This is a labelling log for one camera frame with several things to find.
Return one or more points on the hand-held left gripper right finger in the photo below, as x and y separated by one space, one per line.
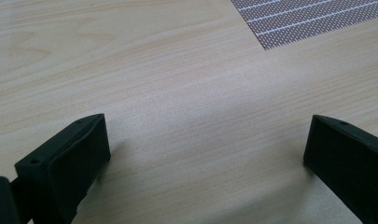
348 165

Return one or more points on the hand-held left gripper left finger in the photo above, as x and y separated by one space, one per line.
68 168

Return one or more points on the striped woven placemat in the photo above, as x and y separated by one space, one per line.
308 18

